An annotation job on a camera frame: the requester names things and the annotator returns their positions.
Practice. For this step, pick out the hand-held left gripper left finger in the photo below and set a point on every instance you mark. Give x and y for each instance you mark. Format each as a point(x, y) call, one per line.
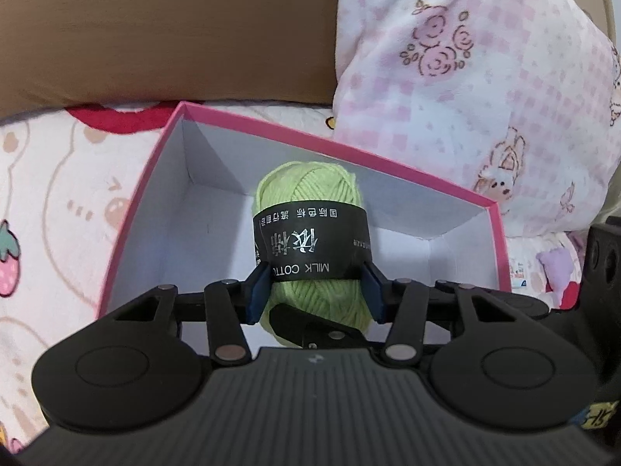
point(254, 296)

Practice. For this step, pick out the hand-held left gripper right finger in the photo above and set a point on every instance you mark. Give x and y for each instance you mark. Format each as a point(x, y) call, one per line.
point(373, 293)

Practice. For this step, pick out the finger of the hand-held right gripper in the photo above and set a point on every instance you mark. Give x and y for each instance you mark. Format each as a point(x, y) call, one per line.
point(529, 303)
point(315, 332)

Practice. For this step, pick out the purple plush toy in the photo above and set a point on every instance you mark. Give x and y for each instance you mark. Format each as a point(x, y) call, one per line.
point(558, 267)

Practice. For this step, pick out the pink cardboard box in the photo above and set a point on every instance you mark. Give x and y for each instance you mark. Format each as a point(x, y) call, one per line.
point(208, 233)

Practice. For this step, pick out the green yarn ball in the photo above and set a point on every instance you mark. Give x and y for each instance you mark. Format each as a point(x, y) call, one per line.
point(301, 189)

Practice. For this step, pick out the beige satin cloth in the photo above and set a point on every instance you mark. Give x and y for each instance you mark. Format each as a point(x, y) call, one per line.
point(612, 199)

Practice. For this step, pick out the pink checked pillow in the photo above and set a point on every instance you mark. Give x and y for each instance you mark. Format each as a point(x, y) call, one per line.
point(485, 107)

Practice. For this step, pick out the brown pillow with cloud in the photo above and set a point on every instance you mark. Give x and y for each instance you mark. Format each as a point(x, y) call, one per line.
point(170, 34)

